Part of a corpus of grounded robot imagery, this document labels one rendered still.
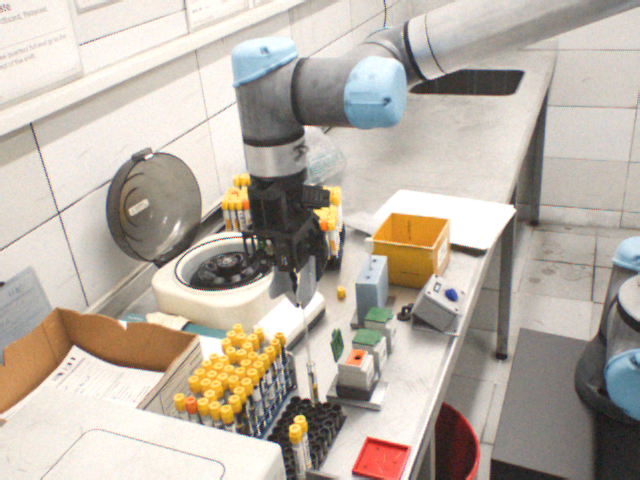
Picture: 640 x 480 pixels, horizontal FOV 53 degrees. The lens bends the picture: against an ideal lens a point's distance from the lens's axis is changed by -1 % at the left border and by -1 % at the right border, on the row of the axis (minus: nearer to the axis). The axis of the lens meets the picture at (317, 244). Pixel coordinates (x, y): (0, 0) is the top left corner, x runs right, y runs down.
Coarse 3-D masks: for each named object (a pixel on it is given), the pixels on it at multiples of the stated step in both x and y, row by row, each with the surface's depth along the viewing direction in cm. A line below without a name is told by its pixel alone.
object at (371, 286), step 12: (372, 264) 120; (384, 264) 121; (360, 276) 117; (372, 276) 117; (384, 276) 121; (360, 288) 116; (372, 288) 115; (384, 288) 122; (360, 300) 117; (372, 300) 116; (384, 300) 123; (360, 312) 118; (360, 324) 120
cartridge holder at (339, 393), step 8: (336, 376) 107; (376, 376) 103; (336, 384) 102; (376, 384) 104; (384, 384) 104; (328, 392) 103; (336, 392) 102; (344, 392) 102; (352, 392) 101; (360, 392) 101; (368, 392) 100; (376, 392) 102; (384, 392) 102; (328, 400) 103; (336, 400) 103; (344, 400) 102; (352, 400) 102; (360, 400) 101; (368, 400) 101; (376, 400) 101; (376, 408) 101
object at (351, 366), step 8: (344, 352) 102; (352, 352) 102; (360, 352) 102; (344, 360) 100; (352, 360) 100; (360, 360) 100; (368, 360) 101; (344, 368) 100; (352, 368) 99; (360, 368) 99; (368, 368) 100; (344, 376) 101; (352, 376) 100; (360, 376) 100; (368, 376) 100; (344, 384) 101; (352, 384) 101; (360, 384) 100; (368, 384) 101
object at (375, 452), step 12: (372, 444) 95; (384, 444) 94; (396, 444) 93; (360, 456) 92; (372, 456) 92; (384, 456) 92; (396, 456) 92; (408, 456) 92; (360, 468) 91; (372, 468) 91; (384, 468) 90; (396, 468) 90
